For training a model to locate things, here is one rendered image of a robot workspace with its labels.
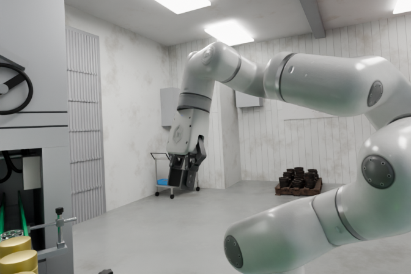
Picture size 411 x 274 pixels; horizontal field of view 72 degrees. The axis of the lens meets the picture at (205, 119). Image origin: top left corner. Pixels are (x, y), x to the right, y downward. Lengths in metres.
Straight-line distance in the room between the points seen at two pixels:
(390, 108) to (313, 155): 6.10
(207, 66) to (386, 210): 0.38
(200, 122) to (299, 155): 6.09
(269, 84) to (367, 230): 0.25
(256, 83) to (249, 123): 6.25
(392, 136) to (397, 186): 0.06
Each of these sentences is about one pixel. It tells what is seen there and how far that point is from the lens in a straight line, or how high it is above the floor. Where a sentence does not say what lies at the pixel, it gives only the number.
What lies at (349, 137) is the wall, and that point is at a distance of 6.53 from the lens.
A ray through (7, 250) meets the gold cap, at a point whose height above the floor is 1.16.
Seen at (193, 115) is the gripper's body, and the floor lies 1.31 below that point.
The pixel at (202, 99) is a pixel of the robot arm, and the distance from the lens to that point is 0.61.
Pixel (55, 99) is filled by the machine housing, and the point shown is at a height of 1.45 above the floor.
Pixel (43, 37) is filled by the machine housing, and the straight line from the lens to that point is 1.51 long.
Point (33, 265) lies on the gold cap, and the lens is 0.38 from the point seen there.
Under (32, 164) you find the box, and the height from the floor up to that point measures 1.16.
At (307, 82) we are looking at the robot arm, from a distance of 0.44.
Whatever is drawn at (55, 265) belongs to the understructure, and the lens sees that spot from 1.55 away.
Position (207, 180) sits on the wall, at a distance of 6.27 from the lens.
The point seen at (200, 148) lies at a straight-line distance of 0.57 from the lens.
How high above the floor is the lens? 1.29
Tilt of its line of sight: 2 degrees up
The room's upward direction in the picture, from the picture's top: 3 degrees counter-clockwise
